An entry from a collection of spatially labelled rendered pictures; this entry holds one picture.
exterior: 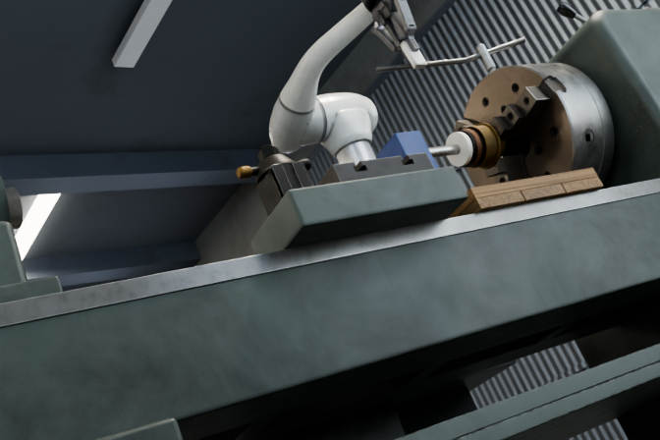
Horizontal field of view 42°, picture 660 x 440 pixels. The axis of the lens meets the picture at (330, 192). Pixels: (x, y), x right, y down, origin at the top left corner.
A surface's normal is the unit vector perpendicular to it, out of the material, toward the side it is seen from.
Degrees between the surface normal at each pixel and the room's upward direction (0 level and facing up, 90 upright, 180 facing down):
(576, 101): 97
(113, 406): 90
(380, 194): 90
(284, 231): 90
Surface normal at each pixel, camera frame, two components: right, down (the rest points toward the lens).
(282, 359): 0.41, -0.53
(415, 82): -0.76, 0.05
